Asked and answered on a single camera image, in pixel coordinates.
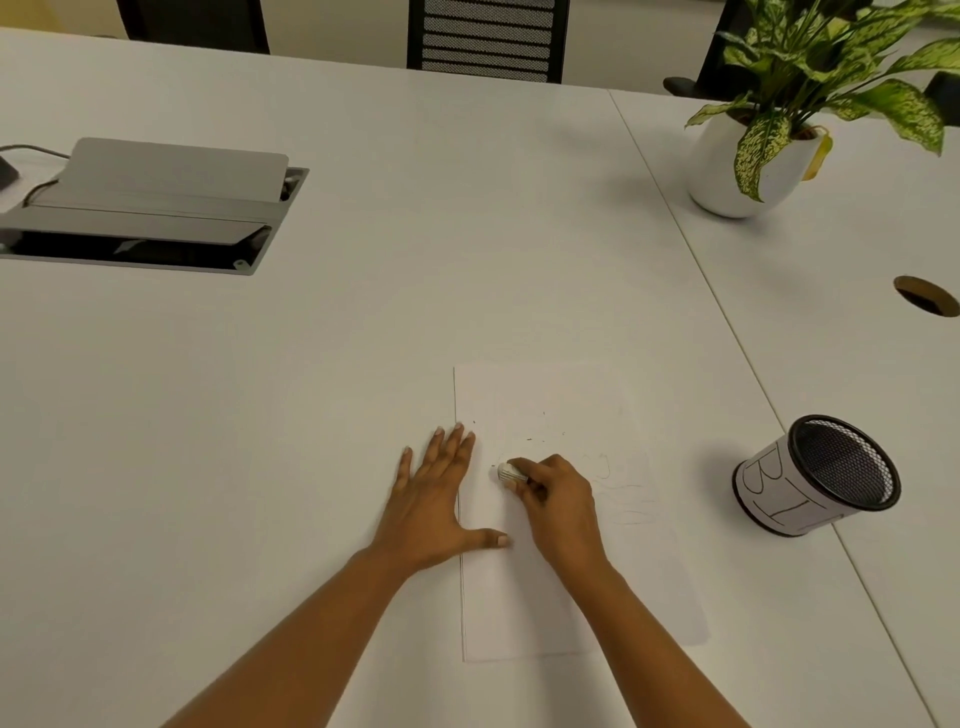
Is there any person's left hand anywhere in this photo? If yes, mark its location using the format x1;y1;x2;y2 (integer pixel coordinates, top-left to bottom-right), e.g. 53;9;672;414
372;423;516;576

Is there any person's right hand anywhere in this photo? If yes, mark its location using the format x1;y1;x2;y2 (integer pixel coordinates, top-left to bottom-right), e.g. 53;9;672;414
501;453;610;577

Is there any white paper sheet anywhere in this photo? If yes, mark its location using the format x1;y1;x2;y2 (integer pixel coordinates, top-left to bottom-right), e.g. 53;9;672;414
452;363;711;665

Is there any person's left forearm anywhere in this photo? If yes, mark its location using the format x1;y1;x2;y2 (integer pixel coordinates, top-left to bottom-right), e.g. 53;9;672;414
159;547;421;728

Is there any person's right forearm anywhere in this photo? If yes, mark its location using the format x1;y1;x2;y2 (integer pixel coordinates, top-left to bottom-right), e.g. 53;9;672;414
558;564;753;728

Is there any black mesh cup white label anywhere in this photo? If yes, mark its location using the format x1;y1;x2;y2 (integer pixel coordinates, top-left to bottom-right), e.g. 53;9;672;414
731;414;902;540

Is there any white round plant pot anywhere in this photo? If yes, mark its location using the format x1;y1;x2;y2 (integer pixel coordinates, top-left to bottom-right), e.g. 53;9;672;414
686;109;823;221

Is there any black mesh back chair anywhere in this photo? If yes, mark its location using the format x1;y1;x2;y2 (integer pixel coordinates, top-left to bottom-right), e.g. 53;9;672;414
406;0;570;86

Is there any black chair with armrest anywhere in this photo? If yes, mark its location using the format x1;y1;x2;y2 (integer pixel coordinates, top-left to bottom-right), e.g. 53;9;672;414
663;0;760;103

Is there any black solid back chair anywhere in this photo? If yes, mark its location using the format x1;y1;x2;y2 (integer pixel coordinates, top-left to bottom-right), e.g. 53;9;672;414
115;0;272;56

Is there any green speckled leafy plant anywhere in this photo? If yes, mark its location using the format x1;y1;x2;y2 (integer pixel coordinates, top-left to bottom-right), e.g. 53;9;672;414
684;0;960;204

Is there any grey table cable box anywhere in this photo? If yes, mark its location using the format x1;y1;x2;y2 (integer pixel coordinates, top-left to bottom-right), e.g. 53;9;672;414
0;136;311;279

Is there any round table cable grommet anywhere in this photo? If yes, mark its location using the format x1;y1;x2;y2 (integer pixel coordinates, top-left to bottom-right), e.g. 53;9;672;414
892;275;960;319

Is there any grey cable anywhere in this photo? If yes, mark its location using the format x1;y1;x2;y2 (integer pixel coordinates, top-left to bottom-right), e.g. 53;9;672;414
0;144;73;209

